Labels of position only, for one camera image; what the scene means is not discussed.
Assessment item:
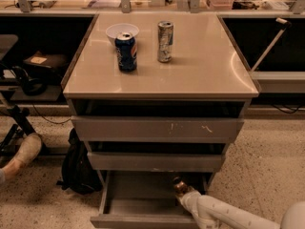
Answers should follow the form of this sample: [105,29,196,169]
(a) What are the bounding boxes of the silver slim energy can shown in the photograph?
[157,21,173,63]

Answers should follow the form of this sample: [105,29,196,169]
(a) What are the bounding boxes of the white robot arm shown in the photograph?
[178,190,305,229]

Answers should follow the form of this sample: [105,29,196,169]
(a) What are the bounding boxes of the black chair base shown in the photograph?
[0,93,35,156]

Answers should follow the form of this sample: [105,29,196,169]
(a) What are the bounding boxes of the blue Pepsi can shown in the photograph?
[114,31,137,73]

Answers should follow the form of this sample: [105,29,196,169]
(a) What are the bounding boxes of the grey drawer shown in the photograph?
[88,152,223,173]
[91,171,210,229]
[71,115,244,143]

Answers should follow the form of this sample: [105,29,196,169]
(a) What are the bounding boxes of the grey bottom drawer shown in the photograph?
[91,171,210,229]

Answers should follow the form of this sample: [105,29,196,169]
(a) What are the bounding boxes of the grey top drawer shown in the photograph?
[71,115,244,143]

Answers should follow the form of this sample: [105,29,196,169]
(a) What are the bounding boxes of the black backpack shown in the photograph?
[57,129,102,195]

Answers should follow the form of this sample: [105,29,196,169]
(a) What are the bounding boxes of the dark box with label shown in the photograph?
[23,52,69,74]

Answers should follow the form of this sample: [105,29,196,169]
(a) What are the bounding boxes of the white stick with tip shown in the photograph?
[251,17,292,72]

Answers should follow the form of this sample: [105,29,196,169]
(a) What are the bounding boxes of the black headphones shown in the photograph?
[12,66,47,96]

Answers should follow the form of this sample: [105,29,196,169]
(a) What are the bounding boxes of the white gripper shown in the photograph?
[177,190,201,216]

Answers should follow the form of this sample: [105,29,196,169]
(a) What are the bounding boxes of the orange soda can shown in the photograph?
[173,177,190,197]

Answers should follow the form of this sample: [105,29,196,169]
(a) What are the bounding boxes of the person's lower leg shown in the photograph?
[0,159,24,184]

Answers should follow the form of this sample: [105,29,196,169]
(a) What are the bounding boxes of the grey middle drawer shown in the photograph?
[88,152,223,173]

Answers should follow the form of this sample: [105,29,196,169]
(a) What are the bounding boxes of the grey drawer cabinet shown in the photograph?
[60,12,262,229]

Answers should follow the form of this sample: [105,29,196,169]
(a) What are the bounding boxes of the white bowl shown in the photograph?
[106,23,139,45]

